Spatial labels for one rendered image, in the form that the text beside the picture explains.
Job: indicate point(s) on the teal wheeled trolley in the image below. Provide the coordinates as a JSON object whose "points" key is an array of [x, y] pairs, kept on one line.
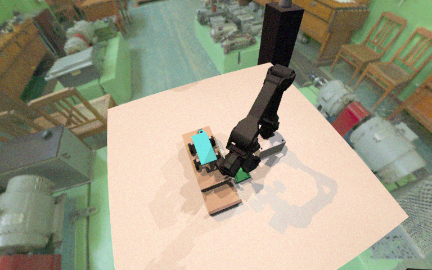
{"points": [[203, 145]]}

